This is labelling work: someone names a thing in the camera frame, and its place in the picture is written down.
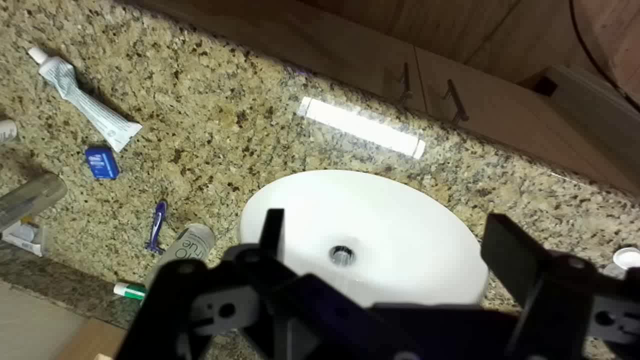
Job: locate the green and white bottle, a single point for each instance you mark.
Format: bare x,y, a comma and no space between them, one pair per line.
128,291

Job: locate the tall orange-capped bottle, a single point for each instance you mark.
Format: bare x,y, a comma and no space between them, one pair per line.
30,200

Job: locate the small blue box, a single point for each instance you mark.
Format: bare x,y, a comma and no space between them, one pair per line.
102,163

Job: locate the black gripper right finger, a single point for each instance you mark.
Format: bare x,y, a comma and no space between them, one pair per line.
553,300

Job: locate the chrome sink drain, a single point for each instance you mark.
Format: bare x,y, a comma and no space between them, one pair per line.
343,255

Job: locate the white toothpaste tube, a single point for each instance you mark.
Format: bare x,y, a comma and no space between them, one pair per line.
87,102

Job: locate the white oval sink basin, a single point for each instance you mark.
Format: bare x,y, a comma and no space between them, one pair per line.
386,220

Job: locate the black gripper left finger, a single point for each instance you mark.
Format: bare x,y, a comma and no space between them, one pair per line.
200,313

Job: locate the small clear plastic packet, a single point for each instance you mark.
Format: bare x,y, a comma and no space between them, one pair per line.
22,238

